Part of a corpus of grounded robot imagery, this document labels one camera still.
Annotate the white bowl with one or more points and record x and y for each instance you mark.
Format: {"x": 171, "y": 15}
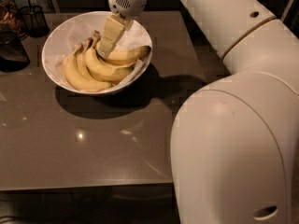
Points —
{"x": 62, "y": 31}

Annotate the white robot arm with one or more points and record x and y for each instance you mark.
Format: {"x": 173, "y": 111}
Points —
{"x": 233, "y": 142}

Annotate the glass jar with snacks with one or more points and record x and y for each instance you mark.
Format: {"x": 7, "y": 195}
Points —
{"x": 10, "y": 16}

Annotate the thin yellow banana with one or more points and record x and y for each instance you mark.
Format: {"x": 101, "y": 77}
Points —
{"x": 82, "y": 67}

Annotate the black mesh pen cup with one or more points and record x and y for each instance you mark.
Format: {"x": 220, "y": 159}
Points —
{"x": 34, "y": 19}

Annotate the dark glass bowl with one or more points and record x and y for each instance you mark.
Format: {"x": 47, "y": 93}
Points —
{"x": 13, "y": 56}

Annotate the white paper bowl liner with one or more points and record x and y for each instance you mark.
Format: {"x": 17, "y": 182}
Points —
{"x": 74, "y": 31}

